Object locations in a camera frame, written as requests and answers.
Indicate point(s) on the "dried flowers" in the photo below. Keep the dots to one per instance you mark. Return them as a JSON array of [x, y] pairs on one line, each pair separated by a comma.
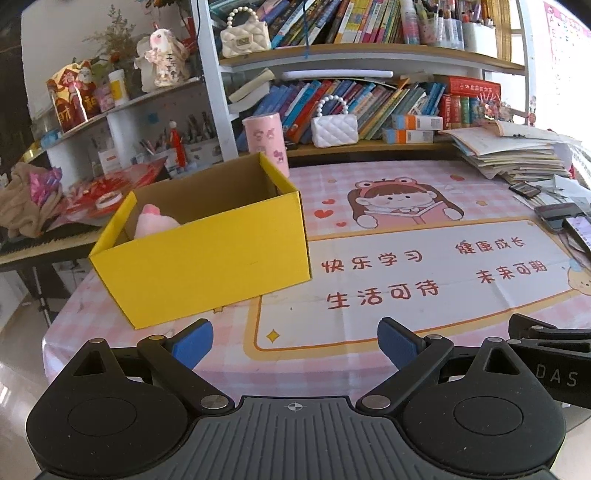
[[113, 41]]

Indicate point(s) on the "stack of papers and workbooks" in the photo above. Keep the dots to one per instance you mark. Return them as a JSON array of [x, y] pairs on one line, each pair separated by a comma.
[[508, 157]]

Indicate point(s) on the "orange and blue carton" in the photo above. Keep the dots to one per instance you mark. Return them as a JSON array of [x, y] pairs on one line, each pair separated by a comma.
[[418, 122]]

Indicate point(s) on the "pale pink plush toy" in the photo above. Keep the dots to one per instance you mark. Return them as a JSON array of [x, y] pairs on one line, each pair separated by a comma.
[[154, 224]]

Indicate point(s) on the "red gift packs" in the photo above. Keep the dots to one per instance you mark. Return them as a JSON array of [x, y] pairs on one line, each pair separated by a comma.
[[92, 184]]

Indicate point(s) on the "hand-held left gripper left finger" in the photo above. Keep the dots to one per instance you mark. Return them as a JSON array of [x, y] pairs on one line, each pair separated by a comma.
[[194, 344]]

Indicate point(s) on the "white box with red label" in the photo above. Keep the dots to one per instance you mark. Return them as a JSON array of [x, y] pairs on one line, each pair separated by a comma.
[[108, 160]]

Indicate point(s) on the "white bottle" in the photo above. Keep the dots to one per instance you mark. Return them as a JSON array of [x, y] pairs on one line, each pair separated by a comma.
[[118, 87]]

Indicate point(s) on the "red tassel ornament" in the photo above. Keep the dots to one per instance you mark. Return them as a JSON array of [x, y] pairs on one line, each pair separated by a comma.
[[178, 147]]

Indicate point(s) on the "pink shiny ribbon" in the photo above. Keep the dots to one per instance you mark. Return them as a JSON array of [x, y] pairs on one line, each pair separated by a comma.
[[46, 184]]

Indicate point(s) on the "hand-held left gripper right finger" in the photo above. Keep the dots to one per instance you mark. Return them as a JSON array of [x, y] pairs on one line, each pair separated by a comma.
[[399, 344]]

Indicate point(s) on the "red thick book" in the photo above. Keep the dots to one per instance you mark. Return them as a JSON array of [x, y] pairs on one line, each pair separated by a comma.
[[457, 113], [447, 111]]

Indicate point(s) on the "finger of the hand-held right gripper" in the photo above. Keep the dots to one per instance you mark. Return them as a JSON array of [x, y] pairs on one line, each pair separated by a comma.
[[554, 347], [554, 333]]

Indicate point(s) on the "white wooden bookshelf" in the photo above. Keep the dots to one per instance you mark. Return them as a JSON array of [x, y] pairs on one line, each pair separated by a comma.
[[217, 92]]

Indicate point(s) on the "white quilted handbag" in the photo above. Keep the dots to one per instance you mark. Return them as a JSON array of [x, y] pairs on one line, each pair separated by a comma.
[[334, 131]]

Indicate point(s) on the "red boxed dictionary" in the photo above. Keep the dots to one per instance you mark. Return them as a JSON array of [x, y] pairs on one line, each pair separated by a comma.
[[468, 87]]

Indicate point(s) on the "black electronic keyboard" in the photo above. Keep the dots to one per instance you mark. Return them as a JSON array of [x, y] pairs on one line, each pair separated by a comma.
[[46, 240]]

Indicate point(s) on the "colourful cartoon ornament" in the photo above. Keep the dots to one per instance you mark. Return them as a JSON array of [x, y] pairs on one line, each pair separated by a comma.
[[494, 108]]

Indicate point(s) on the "blue hanging ribbon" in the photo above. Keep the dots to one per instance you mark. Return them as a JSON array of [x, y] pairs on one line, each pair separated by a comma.
[[306, 27]]

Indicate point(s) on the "pink printed desk mat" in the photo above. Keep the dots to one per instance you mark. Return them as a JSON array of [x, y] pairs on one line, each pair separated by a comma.
[[415, 286]]

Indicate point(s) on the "yellow cardboard box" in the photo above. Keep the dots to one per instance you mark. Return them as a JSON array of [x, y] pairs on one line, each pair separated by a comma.
[[207, 267]]

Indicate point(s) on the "gold box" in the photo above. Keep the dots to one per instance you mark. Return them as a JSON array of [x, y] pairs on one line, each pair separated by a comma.
[[37, 152]]

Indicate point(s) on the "white tape roll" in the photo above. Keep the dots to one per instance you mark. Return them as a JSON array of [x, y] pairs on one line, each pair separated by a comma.
[[108, 198]]

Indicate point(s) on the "pink cylinder container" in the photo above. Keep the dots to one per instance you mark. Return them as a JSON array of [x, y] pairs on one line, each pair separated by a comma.
[[265, 138]]

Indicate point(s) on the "black keyboard stand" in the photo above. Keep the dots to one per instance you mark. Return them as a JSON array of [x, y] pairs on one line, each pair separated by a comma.
[[39, 290]]

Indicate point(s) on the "white rabbit doll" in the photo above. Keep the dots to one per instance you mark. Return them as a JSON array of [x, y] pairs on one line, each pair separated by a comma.
[[161, 60]]

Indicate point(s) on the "alphabet wall poster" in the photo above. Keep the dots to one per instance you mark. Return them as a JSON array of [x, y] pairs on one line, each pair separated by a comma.
[[568, 46]]

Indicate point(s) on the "bundle of markers in cups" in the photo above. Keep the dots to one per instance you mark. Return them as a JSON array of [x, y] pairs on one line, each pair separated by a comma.
[[443, 25]]

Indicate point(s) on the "white light bar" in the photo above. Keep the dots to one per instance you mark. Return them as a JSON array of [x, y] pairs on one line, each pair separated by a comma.
[[337, 74]]

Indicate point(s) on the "blue small box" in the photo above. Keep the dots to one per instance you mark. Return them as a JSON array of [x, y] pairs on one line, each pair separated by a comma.
[[51, 138]]

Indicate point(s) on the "bamboo blind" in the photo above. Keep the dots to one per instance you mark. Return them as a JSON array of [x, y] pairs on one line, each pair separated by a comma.
[[503, 27]]

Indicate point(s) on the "shelf row of picture books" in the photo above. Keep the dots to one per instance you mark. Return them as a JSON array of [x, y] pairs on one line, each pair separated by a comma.
[[351, 21]]

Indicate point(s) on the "thick cream book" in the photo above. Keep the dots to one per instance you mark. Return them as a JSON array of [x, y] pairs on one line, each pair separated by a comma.
[[251, 90]]

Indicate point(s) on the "brown cloth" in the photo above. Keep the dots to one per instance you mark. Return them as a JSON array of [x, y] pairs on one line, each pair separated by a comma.
[[23, 212]]

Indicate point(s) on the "pink small box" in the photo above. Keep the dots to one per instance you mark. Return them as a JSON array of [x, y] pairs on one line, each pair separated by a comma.
[[105, 97]]

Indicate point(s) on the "smartphone with lit screen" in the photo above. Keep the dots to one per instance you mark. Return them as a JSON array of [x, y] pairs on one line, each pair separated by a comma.
[[581, 233]]

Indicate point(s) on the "small black smartphone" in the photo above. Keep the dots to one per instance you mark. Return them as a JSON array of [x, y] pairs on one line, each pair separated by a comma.
[[525, 189]]

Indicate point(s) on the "cream quilted handbag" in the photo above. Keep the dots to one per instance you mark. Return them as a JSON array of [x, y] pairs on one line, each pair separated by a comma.
[[244, 39]]

